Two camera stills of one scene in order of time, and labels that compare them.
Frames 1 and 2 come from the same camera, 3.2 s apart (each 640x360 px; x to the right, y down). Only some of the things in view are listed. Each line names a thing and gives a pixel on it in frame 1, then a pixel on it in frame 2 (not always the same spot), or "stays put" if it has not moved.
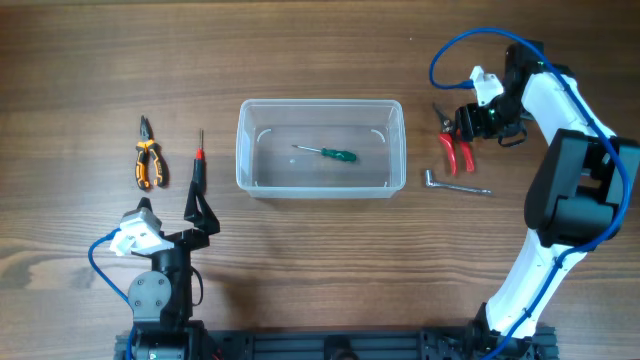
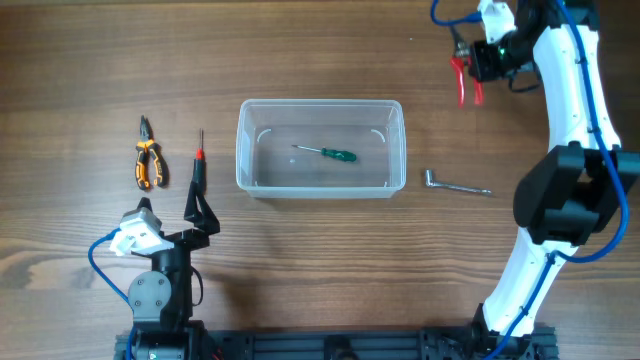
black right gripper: [468, 119] → [480, 66]
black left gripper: [205, 221] stays put
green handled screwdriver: [331, 153] stays put
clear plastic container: [321, 148] stays put
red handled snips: [451, 134] → [460, 60]
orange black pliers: [145, 148] stays put
